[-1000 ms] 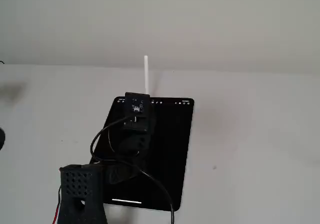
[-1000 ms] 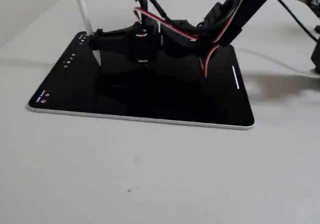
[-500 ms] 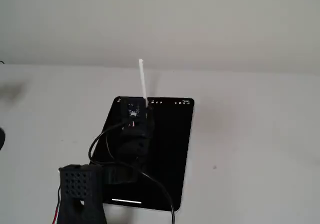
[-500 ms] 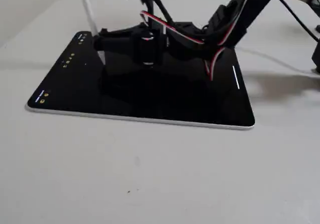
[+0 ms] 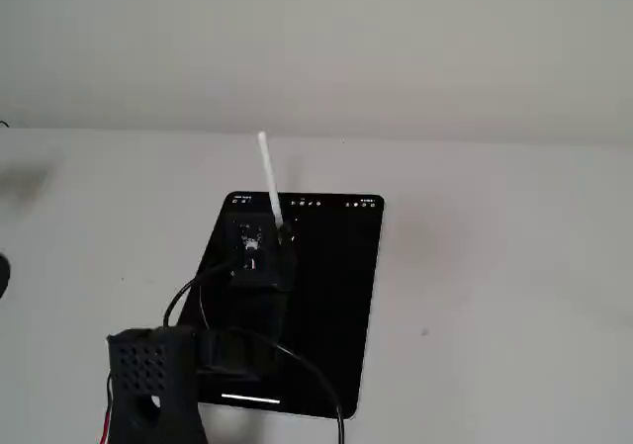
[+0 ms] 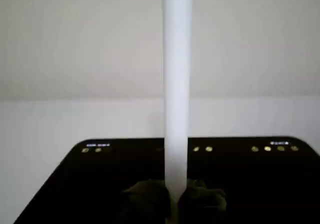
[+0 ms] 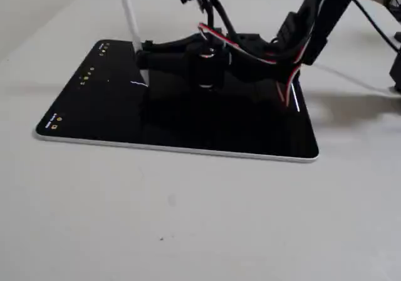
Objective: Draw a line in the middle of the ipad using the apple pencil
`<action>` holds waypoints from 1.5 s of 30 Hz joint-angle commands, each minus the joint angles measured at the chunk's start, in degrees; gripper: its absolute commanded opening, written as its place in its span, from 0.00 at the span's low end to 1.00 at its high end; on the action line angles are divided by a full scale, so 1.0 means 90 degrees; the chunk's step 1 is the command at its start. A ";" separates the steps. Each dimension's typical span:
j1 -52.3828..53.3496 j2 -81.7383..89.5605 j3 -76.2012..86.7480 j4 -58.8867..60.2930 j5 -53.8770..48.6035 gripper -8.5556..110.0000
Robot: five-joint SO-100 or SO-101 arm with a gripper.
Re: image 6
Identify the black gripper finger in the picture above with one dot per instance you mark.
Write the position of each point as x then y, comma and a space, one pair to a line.
202, 204
147, 201

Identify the white stylus pencil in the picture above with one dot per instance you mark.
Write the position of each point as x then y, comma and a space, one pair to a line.
177, 84

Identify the black tablet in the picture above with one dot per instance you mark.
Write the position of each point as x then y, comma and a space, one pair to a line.
250, 184

